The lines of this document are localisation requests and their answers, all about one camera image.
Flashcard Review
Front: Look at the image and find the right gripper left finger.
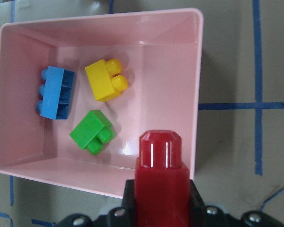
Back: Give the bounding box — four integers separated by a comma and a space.
56, 179, 136, 227

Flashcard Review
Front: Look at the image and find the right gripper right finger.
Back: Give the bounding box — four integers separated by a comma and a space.
189, 180, 284, 227

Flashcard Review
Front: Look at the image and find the red toy block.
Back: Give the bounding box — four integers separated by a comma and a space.
134, 130, 190, 227

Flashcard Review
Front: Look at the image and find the green toy block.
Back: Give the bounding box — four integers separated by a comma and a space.
70, 110, 115, 155

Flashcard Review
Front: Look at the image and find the yellow toy block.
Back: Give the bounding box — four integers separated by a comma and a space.
85, 58, 128, 102

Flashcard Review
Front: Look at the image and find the blue toy block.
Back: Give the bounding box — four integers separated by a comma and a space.
36, 66, 75, 120

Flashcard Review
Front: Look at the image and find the pink plastic box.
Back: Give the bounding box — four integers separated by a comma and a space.
0, 8, 204, 198

